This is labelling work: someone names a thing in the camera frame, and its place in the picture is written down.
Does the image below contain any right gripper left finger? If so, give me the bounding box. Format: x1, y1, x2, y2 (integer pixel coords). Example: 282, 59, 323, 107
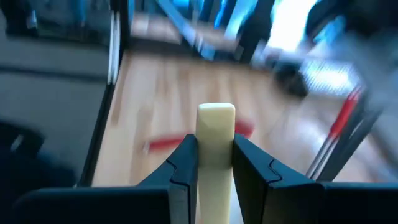
12, 134, 199, 224

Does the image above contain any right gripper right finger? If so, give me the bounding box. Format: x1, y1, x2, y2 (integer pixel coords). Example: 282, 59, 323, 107
232, 134, 398, 224

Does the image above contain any cream handled knife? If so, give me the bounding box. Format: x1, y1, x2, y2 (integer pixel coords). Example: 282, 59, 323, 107
195, 102, 236, 224

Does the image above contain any black chair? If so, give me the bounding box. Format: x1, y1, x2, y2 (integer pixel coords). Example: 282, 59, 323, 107
0, 121, 75, 224

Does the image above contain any red slotted spoon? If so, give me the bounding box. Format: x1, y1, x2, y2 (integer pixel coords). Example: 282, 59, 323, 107
144, 119, 256, 153

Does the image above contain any black aluminium frame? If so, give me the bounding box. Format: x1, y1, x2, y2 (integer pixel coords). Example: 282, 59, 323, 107
77, 0, 131, 187

